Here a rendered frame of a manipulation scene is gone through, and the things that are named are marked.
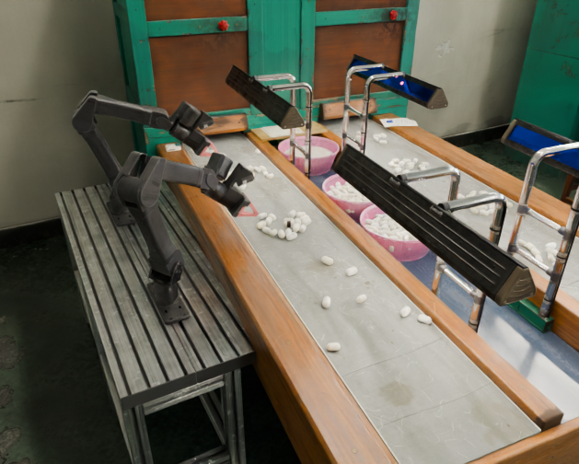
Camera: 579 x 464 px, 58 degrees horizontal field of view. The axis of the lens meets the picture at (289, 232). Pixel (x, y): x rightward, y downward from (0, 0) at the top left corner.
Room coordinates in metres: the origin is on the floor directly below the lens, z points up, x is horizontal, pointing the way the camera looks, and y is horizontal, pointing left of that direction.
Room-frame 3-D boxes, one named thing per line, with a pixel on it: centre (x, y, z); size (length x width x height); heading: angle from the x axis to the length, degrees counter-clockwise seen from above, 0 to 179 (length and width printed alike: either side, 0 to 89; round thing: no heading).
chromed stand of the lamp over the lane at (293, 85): (1.92, 0.03, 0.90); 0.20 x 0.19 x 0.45; 23
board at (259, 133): (2.36, 0.00, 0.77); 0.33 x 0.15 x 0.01; 113
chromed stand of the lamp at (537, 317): (1.18, -0.71, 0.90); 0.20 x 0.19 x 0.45; 23
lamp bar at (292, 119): (1.89, 0.11, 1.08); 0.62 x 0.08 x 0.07; 23
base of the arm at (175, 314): (1.19, 0.35, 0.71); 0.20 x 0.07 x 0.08; 28
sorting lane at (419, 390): (1.47, -0.01, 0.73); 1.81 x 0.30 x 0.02; 23
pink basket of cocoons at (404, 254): (1.50, -0.37, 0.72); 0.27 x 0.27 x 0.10
